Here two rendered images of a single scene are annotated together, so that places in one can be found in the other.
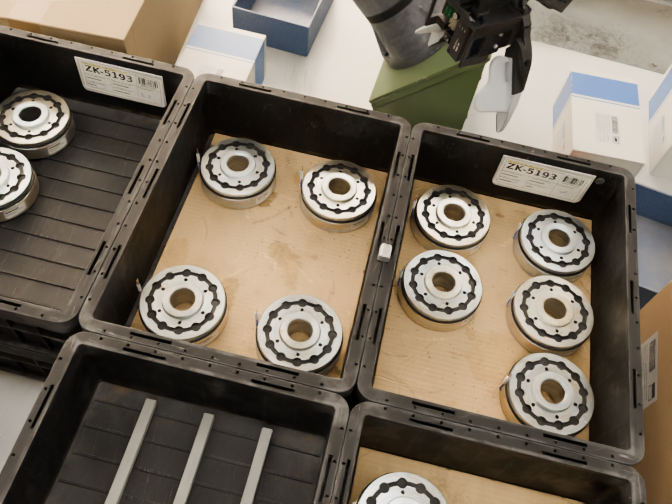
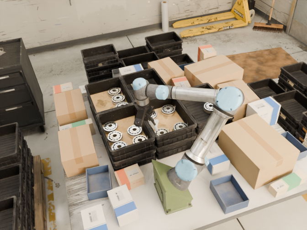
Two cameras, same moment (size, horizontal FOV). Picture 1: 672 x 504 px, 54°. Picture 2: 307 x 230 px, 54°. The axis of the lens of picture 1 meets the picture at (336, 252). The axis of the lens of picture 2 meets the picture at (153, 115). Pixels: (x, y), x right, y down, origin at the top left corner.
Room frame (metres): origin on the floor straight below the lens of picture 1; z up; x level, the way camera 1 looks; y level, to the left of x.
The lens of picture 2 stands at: (1.88, -0.61, 2.28)
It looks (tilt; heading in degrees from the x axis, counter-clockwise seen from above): 41 degrees down; 157
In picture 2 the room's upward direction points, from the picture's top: 4 degrees counter-clockwise
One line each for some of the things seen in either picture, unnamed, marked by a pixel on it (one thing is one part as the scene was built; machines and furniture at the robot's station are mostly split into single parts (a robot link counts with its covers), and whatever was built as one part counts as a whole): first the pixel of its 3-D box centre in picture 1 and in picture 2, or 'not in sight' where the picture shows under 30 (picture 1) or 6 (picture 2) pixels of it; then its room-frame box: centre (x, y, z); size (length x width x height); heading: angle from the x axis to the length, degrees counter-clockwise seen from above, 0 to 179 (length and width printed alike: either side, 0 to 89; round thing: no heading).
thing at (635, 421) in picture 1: (509, 273); (124, 127); (0.43, -0.21, 0.92); 0.40 x 0.30 x 0.02; 176
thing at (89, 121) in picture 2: not in sight; (76, 128); (0.13, -0.48, 0.79); 0.24 x 0.06 x 0.06; 84
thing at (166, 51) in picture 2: not in sight; (164, 54); (-1.15, 0.91, 0.37); 0.40 x 0.30 x 0.45; 82
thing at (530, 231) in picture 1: (557, 240); (119, 147); (0.54, -0.29, 0.86); 0.10 x 0.10 x 0.01
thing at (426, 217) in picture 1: (452, 215); (140, 140); (0.55, -0.15, 0.86); 0.10 x 0.10 x 0.01
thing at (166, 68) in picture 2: not in sight; (165, 74); (-0.17, 0.43, 0.78); 0.30 x 0.22 x 0.16; 178
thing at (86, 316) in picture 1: (264, 215); (165, 114); (0.46, 0.09, 0.92); 0.40 x 0.30 x 0.02; 176
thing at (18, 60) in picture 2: not in sight; (14, 91); (-1.20, -0.91, 0.45); 0.60 x 0.45 x 0.90; 172
